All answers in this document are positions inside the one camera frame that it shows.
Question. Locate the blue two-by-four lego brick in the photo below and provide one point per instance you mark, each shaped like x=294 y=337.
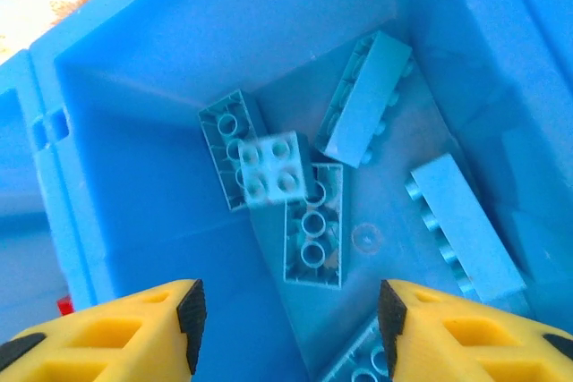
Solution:
x=365 y=100
x=224 y=122
x=362 y=359
x=313 y=239
x=470 y=230

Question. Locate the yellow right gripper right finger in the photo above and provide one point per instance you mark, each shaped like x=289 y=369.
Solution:
x=474 y=342

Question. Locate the small red lego brick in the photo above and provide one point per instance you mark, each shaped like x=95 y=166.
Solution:
x=65 y=306

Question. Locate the blue two-by-two lego brick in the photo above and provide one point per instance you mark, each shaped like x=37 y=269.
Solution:
x=273 y=169

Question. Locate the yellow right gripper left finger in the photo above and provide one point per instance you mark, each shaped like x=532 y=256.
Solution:
x=103 y=342

